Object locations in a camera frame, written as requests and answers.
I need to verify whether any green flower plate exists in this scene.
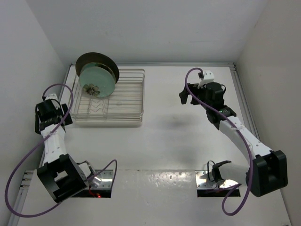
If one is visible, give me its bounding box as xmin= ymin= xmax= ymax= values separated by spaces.
xmin=79 ymin=66 xmax=115 ymax=98
xmin=80 ymin=62 xmax=118 ymax=82

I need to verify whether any brown ceramic plate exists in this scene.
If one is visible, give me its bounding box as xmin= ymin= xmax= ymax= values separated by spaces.
xmin=75 ymin=52 xmax=119 ymax=83

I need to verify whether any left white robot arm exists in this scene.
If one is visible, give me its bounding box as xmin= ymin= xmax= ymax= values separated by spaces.
xmin=35 ymin=94 xmax=95 ymax=203

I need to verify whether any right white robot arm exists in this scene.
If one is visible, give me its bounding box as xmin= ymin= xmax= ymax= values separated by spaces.
xmin=179 ymin=82 xmax=288 ymax=197

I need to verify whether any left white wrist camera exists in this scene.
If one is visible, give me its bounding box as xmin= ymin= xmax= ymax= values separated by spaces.
xmin=45 ymin=93 xmax=60 ymax=109

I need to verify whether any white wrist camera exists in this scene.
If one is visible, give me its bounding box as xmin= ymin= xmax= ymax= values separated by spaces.
xmin=45 ymin=93 xmax=60 ymax=109
xmin=198 ymin=70 xmax=214 ymax=89

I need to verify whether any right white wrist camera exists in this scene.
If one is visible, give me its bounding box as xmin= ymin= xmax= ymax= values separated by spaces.
xmin=198 ymin=70 xmax=214 ymax=89

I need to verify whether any aluminium frame rail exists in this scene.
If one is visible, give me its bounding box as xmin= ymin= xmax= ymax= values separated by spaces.
xmin=230 ymin=63 xmax=269 ymax=169

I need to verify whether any wire dish rack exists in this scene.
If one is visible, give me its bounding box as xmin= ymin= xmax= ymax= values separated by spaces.
xmin=65 ymin=65 xmax=145 ymax=127

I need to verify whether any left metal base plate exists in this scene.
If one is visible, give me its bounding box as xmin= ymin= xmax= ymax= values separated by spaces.
xmin=89 ymin=170 xmax=114 ymax=190

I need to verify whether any metal base plate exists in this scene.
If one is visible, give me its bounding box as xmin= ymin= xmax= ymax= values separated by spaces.
xmin=195 ymin=170 xmax=238 ymax=190
xmin=89 ymin=170 xmax=114 ymax=190

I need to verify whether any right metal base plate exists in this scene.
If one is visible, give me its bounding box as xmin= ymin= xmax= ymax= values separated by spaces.
xmin=195 ymin=170 xmax=238 ymax=190

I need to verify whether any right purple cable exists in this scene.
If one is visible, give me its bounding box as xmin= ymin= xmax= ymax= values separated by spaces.
xmin=184 ymin=68 xmax=254 ymax=216

